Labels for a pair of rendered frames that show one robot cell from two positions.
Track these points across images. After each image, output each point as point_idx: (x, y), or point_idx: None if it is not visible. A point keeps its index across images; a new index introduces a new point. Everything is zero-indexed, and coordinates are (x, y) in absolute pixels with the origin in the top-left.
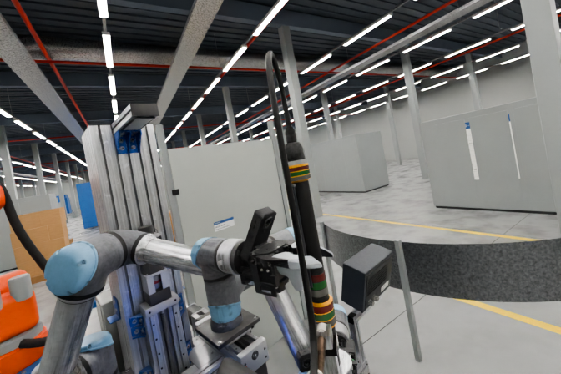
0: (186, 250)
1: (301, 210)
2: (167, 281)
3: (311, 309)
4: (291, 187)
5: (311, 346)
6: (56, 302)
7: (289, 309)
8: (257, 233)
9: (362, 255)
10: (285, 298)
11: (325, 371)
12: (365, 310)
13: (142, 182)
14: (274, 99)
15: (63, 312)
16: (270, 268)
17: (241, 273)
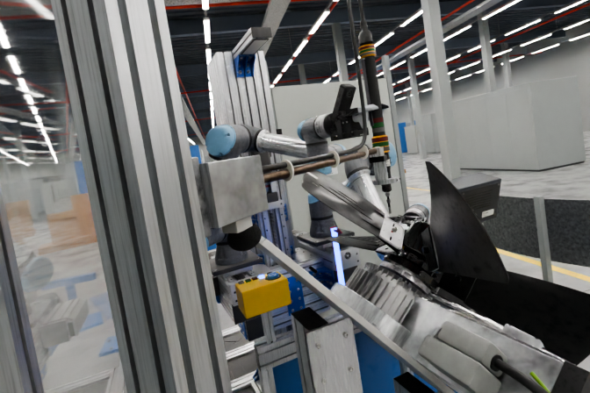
0: (293, 139)
1: (368, 75)
2: (275, 187)
3: (365, 121)
4: (356, 51)
5: (363, 138)
6: None
7: (374, 196)
8: (341, 99)
9: (464, 178)
10: (372, 189)
11: (377, 175)
12: None
13: (255, 103)
14: None
15: None
16: (348, 119)
17: (331, 132)
